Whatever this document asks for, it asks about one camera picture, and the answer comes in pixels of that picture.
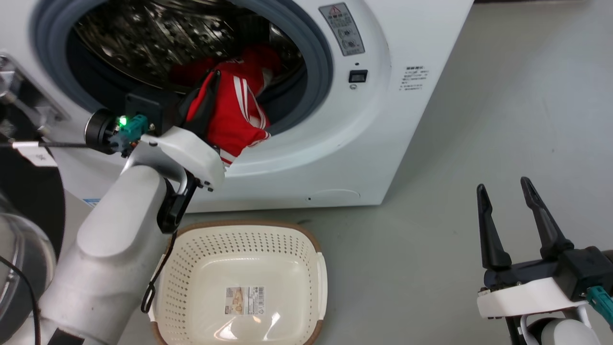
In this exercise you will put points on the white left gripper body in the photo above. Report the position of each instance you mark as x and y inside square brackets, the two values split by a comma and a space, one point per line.
[191, 153]

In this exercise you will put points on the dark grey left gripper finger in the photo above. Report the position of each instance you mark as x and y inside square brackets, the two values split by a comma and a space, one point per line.
[201, 103]

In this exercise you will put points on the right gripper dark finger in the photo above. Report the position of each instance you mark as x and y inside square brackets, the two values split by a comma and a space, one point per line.
[489, 235]
[543, 220]

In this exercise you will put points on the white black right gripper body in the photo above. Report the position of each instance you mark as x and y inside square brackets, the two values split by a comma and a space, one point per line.
[522, 290]

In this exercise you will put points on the red garment with white stripes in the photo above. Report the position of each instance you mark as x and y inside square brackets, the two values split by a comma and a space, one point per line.
[234, 120]

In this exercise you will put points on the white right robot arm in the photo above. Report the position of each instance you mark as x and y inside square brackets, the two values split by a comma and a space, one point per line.
[560, 333]

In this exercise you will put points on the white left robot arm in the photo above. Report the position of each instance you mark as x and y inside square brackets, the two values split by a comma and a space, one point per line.
[115, 249]

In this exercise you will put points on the cream perforated laundry basket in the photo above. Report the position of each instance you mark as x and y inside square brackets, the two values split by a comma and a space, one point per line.
[249, 258]

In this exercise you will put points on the white front-load washing machine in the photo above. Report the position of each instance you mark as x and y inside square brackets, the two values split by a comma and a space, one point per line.
[407, 143]

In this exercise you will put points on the washing machine glass door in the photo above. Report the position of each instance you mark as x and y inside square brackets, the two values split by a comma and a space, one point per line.
[24, 239]

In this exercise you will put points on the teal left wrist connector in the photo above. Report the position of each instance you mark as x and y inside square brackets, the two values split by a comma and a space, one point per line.
[130, 129]

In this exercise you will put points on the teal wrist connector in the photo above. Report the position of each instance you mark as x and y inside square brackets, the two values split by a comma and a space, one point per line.
[601, 302]
[130, 129]

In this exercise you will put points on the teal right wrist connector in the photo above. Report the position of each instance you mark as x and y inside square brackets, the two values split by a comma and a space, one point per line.
[601, 302]

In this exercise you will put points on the shiny steel washer drum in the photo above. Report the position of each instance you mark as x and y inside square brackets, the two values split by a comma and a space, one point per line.
[158, 33]

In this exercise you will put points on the small blue sticker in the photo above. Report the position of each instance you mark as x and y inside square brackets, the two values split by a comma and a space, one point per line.
[91, 202]

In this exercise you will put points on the grey rubber door gasket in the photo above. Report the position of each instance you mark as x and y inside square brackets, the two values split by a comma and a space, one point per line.
[318, 67]

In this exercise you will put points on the barcode label sticker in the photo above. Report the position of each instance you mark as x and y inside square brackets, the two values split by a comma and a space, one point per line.
[245, 300]

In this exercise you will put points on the black door lock socket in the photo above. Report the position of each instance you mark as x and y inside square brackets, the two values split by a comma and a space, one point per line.
[358, 76]

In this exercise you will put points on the grey warning sticker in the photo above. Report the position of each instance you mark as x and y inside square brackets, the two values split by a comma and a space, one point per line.
[342, 28]

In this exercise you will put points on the small printed text label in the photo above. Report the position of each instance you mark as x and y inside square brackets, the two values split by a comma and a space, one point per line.
[414, 79]

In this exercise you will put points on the metal door hinge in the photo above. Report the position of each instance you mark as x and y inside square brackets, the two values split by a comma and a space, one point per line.
[19, 91]

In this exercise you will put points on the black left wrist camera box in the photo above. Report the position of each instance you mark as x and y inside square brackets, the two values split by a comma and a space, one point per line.
[143, 108]

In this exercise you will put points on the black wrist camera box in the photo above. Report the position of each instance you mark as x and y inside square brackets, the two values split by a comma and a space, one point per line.
[586, 270]
[143, 108]

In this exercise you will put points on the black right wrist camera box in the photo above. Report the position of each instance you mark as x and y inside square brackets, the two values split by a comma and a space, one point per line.
[586, 270]

